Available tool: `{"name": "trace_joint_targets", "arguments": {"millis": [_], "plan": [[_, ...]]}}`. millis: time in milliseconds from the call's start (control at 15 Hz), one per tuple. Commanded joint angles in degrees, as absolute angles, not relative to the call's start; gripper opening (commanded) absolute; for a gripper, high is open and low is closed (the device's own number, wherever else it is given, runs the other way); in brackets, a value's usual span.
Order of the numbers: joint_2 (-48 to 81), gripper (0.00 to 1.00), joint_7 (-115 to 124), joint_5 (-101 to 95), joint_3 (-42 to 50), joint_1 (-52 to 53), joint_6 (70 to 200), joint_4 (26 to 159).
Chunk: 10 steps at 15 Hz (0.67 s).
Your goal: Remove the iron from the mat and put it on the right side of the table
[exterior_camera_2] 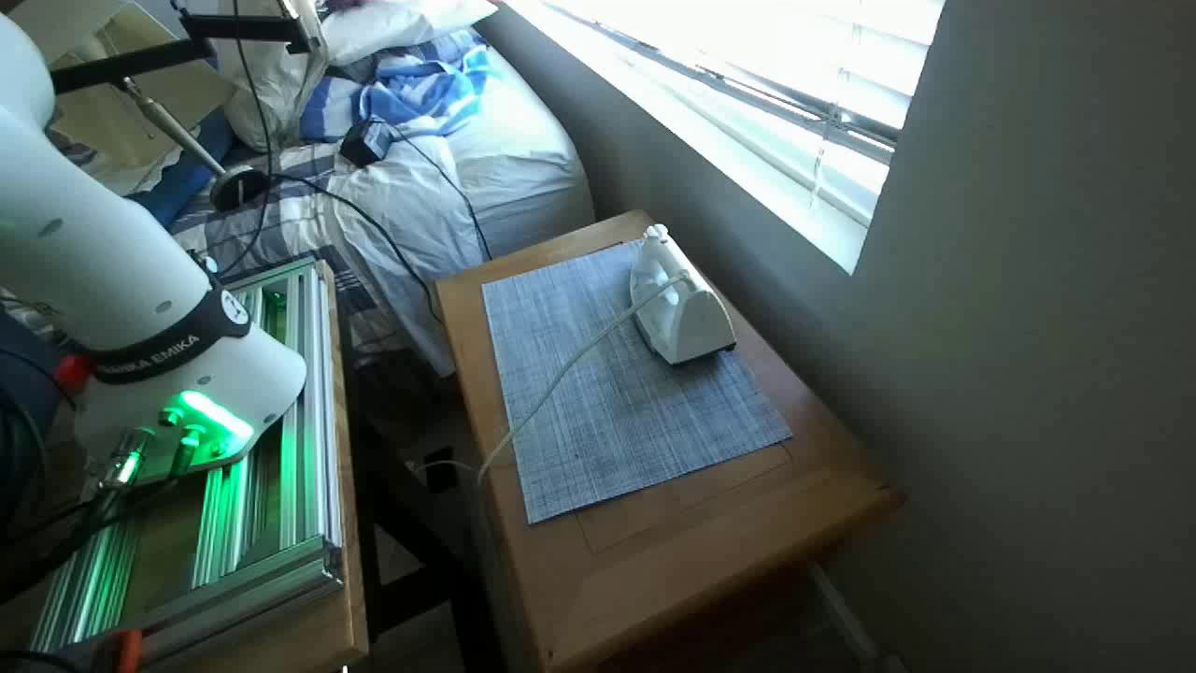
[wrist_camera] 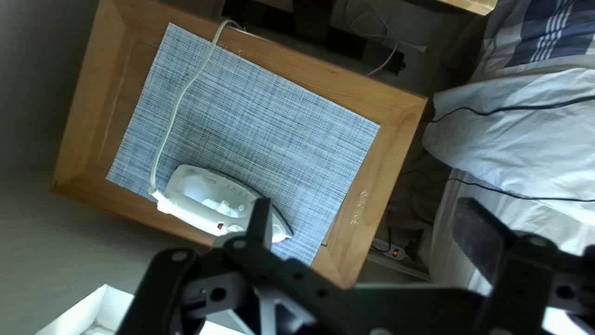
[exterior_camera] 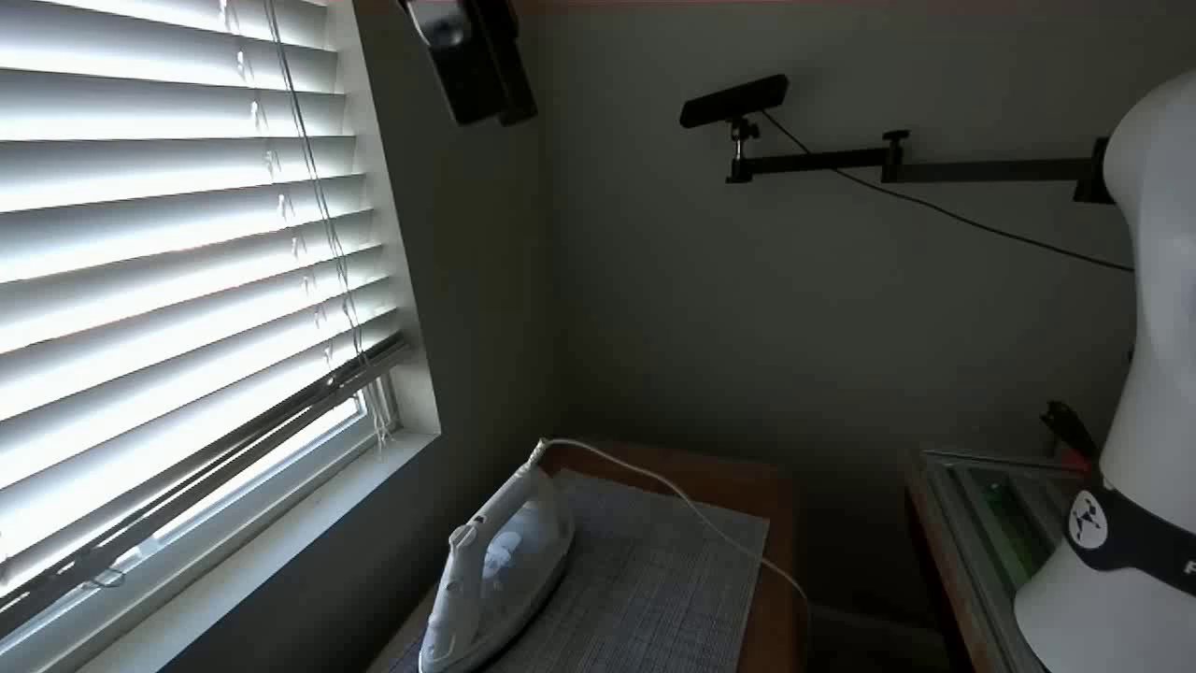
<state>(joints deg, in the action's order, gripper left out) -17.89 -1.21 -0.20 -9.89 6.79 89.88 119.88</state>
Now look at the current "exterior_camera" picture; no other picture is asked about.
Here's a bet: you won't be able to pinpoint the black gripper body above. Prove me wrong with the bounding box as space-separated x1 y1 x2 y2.
405 0 529 59

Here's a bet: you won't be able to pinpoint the white iron power cord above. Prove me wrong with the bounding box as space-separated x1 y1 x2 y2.
529 435 814 630

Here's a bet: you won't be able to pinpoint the white clothes iron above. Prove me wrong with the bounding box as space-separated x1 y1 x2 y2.
415 464 578 673

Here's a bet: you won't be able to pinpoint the red clamp at robot base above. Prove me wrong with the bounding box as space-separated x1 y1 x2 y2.
1043 402 1102 479

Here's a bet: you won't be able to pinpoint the grey checked mat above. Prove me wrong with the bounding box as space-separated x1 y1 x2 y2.
398 468 773 673

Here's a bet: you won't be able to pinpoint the white window blinds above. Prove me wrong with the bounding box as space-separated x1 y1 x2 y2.
0 0 415 604

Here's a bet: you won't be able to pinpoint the wooden side table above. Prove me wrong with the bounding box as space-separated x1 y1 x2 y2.
367 439 800 673

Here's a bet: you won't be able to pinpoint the green lit metal rack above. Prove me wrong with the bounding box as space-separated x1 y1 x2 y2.
900 450 1001 673

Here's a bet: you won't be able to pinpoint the black stereo camera bar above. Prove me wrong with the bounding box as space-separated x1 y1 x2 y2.
676 72 791 131

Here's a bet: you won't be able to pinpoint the white window frame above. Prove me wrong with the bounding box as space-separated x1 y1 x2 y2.
0 0 444 673

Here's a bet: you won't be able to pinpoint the thin black camera cable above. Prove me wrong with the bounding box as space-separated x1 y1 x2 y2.
758 109 1135 278

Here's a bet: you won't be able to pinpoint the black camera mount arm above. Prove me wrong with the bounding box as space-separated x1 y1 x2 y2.
727 115 1117 205

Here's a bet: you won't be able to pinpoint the aluminium profile base frame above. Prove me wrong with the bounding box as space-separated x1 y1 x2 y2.
928 447 1100 673

